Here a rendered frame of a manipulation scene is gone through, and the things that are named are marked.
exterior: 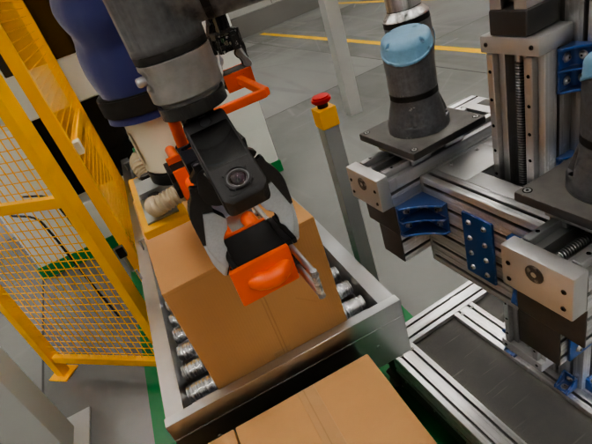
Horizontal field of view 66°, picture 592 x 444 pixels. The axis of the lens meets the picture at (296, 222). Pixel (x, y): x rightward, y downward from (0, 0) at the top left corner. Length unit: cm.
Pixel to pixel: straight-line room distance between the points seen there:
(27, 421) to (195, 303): 121
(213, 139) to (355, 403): 89
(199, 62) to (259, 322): 86
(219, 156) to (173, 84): 8
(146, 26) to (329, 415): 99
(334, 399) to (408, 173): 59
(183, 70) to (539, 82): 73
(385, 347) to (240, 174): 106
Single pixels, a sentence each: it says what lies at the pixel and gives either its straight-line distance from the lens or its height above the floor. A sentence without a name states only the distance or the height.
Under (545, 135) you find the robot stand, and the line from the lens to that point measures 105.
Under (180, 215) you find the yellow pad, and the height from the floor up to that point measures 111.
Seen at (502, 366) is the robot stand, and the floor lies 21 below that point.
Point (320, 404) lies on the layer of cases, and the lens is 124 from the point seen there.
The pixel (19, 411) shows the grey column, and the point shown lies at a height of 34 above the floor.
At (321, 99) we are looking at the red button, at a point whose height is 104.
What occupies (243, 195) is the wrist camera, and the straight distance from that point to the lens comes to 41.
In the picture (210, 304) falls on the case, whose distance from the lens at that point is 113.
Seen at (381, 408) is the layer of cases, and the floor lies 54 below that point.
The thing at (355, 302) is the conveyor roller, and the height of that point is 55.
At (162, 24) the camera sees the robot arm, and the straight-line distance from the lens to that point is 45.
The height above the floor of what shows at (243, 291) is 121.
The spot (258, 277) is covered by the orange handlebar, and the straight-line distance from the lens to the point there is 52.
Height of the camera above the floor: 153
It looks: 31 degrees down
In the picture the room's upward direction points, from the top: 19 degrees counter-clockwise
